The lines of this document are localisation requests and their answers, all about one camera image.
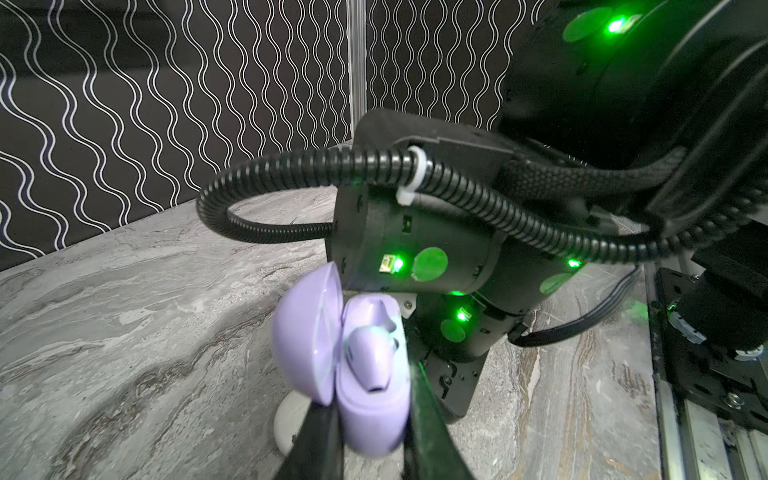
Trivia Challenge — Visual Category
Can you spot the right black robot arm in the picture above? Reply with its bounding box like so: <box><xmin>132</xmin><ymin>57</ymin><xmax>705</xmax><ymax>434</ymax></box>
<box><xmin>326</xmin><ymin>1</ymin><xmax>767</xmax><ymax>422</ymax></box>

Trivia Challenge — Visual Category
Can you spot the black corrugated cable conduit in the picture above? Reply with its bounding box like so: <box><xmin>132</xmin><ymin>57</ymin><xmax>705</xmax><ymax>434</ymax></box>
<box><xmin>196</xmin><ymin>145</ymin><xmax>768</xmax><ymax>265</ymax></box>

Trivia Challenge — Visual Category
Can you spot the white earbud charging case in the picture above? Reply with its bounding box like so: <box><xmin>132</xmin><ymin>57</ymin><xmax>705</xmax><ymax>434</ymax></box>
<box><xmin>273</xmin><ymin>390</ymin><xmax>311</xmax><ymax>457</ymax></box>

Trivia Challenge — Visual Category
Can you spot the purple earbud charging case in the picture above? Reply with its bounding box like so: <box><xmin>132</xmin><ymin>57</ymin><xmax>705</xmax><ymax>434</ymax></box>
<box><xmin>272</xmin><ymin>262</ymin><xmax>411</xmax><ymax>458</ymax></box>

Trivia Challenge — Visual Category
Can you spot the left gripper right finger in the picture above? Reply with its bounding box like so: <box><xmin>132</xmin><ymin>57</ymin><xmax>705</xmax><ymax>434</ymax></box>
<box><xmin>403</xmin><ymin>360</ymin><xmax>474</xmax><ymax>480</ymax></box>

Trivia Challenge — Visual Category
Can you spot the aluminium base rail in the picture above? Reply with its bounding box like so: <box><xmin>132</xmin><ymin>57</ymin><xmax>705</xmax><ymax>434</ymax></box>
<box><xmin>646</xmin><ymin>265</ymin><xmax>767</xmax><ymax>479</ymax></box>

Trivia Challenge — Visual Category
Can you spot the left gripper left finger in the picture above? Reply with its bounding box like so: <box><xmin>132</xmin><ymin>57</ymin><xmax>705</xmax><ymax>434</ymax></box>
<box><xmin>274</xmin><ymin>402</ymin><xmax>344</xmax><ymax>480</ymax></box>

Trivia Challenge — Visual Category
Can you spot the purple earbud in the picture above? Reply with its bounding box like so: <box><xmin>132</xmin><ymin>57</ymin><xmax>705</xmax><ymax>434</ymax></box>
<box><xmin>346</xmin><ymin>325</ymin><xmax>397</xmax><ymax>392</ymax></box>

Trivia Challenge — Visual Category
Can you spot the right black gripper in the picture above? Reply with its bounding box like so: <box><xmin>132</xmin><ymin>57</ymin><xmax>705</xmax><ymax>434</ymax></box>
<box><xmin>398</xmin><ymin>293</ymin><xmax>487</xmax><ymax>420</ymax></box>

